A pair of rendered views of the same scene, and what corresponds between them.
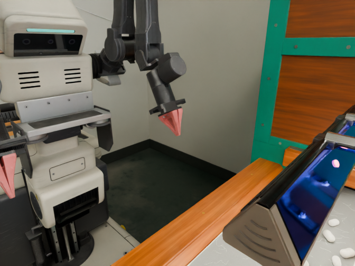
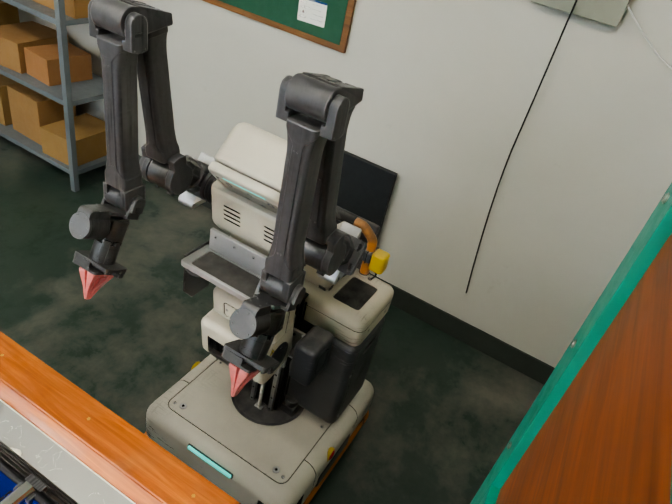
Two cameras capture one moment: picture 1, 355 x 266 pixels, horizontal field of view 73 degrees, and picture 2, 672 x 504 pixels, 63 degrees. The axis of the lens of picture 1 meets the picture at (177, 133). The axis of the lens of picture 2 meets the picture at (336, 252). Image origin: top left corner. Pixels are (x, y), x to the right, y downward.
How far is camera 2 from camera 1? 111 cm
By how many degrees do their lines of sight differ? 61
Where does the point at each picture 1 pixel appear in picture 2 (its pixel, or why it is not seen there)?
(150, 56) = (265, 287)
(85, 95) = not seen: hidden behind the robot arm
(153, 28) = (277, 260)
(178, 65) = (241, 323)
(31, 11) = (233, 164)
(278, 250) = not seen: outside the picture
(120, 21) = not seen: hidden behind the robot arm
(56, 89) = (253, 239)
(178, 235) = (149, 467)
